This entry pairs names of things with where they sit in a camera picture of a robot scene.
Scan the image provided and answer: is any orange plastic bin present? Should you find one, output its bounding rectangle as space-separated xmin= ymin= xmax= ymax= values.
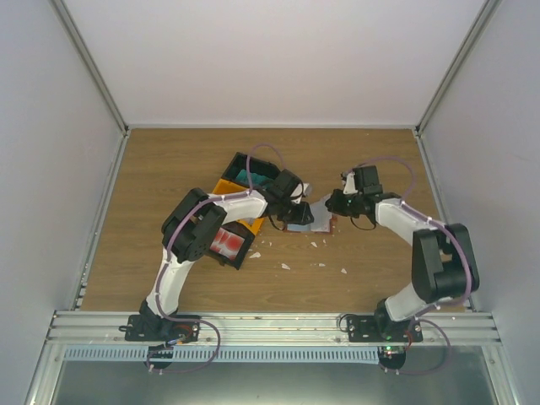
xmin=213 ymin=179 xmax=264 ymax=235

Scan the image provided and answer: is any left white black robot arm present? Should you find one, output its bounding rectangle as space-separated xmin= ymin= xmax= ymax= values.
xmin=130 ymin=188 xmax=314 ymax=341

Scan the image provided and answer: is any aluminium front rail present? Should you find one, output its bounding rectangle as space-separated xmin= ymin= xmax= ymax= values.
xmin=46 ymin=311 xmax=501 ymax=346

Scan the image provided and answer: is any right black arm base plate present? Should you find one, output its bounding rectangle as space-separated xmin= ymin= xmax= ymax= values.
xmin=337 ymin=313 xmax=424 ymax=343

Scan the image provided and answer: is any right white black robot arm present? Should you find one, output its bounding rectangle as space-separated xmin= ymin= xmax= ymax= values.
xmin=326 ymin=189 xmax=480 ymax=342

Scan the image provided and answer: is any grey slotted cable duct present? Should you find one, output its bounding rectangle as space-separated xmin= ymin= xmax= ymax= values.
xmin=64 ymin=345 xmax=379 ymax=365

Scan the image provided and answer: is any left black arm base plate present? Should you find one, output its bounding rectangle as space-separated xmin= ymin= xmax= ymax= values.
xmin=118 ymin=314 xmax=201 ymax=343

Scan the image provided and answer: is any teal card stack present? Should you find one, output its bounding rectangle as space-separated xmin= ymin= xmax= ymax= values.
xmin=235 ymin=169 xmax=272 ymax=186

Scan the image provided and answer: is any black bin with teal cards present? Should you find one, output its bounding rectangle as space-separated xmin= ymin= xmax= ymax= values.
xmin=221 ymin=152 xmax=281 ymax=186

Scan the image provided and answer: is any black bin with red cards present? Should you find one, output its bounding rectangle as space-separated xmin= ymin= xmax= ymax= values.
xmin=206 ymin=222 xmax=255 ymax=270

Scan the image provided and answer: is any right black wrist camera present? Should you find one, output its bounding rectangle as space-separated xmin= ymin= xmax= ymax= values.
xmin=353 ymin=165 xmax=383 ymax=196

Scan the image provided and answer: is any brown leather card holder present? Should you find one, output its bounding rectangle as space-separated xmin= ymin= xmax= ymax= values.
xmin=283 ymin=193 xmax=338 ymax=235

